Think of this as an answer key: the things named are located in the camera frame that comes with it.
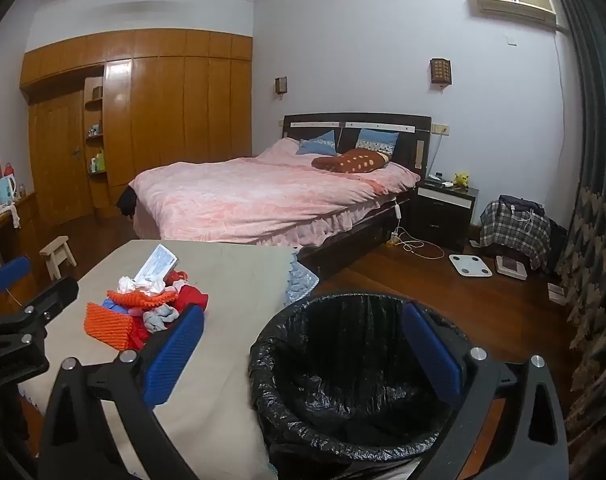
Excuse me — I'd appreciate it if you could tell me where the bed with pink cover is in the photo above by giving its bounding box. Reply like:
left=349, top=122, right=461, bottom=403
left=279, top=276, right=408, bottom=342
left=128, top=138, right=421, bottom=248

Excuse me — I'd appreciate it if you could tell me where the white printed cardboard box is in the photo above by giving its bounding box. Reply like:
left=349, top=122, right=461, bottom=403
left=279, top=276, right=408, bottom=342
left=133, top=244, right=180, bottom=286

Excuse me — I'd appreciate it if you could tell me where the plaid cloth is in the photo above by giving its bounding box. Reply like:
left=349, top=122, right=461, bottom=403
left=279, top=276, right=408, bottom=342
left=479, top=200, right=551, bottom=271

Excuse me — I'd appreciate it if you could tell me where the blue pillow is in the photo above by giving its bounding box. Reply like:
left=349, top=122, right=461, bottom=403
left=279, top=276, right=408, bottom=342
left=297, top=130, right=340, bottom=156
left=355, top=128, right=400, bottom=153

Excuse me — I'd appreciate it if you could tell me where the white tissue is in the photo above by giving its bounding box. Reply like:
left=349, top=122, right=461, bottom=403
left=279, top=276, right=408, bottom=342
left=117, top=276, right=164, bottom=295

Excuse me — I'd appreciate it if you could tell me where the beige air conditioner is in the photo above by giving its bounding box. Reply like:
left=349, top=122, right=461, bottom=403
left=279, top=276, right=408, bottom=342
left=472, top=0, right=558, bottom=26

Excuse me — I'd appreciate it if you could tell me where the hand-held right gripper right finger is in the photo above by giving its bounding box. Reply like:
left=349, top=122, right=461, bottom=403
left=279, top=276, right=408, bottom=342
left=402, top=301, right=570, bottom=480

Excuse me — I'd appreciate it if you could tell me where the dark wooden bed frame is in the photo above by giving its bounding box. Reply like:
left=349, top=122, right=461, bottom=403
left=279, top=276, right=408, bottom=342
left=282, top=112, right=434, bottom=263

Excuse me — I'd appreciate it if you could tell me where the orange mesh sleeve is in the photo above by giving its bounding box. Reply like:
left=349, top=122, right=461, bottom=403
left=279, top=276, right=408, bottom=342
left=107, top=287, right=178, bottom=311
left=84, top=301, right=144, bottom=351

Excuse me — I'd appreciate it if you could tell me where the wooden sideboard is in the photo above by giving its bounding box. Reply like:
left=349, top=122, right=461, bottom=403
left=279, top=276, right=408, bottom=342
left=0, top=192, right=38, bottom=281

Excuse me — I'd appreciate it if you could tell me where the blue quilted mat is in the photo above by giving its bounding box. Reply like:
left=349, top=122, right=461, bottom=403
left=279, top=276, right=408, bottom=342
left=283, top=252, right=318, bottom=306

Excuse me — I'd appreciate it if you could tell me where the red cloth item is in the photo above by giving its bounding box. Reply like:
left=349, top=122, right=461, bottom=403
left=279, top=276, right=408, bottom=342
left=170, top=270, right=208, bottom=313

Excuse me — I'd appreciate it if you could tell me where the wooden wardrobe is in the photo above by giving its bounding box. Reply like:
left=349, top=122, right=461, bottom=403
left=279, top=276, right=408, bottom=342
left=19, top=28, right=254, bottom=221

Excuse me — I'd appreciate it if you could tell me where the light blue kettle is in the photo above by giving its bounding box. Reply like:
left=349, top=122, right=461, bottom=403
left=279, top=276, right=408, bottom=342
left=0, top=175, right=20, bottom=207

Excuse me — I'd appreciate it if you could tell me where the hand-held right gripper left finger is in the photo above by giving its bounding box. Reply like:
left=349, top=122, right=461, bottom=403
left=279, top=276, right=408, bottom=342
left=37, top=304, right=208, bottom=480

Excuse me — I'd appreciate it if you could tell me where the black garment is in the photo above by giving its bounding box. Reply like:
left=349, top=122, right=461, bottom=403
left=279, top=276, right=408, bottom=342
left=115, top=186, right=138, bottom=220

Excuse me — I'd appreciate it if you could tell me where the beige cloth covered table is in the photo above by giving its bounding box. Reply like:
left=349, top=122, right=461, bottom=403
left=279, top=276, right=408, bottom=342
left=20, top=239, right=296, bottom=480

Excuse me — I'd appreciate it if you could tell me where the white bathroom scale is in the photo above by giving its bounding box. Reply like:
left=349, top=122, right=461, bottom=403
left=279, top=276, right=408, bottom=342
left=449, top=254, right=492, bottom=278

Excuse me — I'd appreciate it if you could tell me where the wooden door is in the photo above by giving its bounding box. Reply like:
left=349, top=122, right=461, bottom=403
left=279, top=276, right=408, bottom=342
left=29, top=91, right=91, bottom=223

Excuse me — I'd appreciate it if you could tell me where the white cord with controller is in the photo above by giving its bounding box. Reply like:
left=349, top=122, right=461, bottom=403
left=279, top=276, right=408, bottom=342
left=390, top=200, right=446, bottom=261

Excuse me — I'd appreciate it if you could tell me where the dark bag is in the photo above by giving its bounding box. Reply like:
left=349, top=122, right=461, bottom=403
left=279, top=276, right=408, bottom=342
left=498, top=194, right=546, bottom=221

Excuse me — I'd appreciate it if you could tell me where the brown dotted pillow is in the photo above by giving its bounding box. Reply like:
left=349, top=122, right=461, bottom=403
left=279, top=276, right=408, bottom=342
left=311, top=148, right=391, bottom=174

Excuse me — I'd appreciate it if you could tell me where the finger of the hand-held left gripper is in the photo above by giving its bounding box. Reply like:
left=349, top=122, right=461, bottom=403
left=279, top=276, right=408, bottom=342
left=0, top=256, right=32, bottom=311
left=0, top=276, right=80, bottom=341

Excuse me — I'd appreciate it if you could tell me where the dark nightstand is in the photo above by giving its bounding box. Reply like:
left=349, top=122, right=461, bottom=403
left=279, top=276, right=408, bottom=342
left=414, top=180, right=480, bottom=251

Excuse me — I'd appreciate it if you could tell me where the dark patterned curtain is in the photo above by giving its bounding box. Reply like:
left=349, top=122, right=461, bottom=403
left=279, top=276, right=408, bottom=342
left=545, top=0, right=606, bottom=461

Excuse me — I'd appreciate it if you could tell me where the bin with black plastic liner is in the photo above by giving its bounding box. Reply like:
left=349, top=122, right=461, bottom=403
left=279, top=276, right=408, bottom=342
left=248, top=290, right=476, bottom=480

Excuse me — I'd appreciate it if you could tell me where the white box on floor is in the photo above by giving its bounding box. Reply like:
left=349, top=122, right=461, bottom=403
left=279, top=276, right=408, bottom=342
left=495, top=255, right=528, bottom=281

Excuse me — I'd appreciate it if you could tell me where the large brown wall lamp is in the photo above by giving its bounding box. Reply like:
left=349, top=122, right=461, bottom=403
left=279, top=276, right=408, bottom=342
left=429, top=58, right=452, bottom=86

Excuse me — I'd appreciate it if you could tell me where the small wooden stool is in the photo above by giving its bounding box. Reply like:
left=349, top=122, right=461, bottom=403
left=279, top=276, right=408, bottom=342
left=39, top=236, right=78, bottom=281

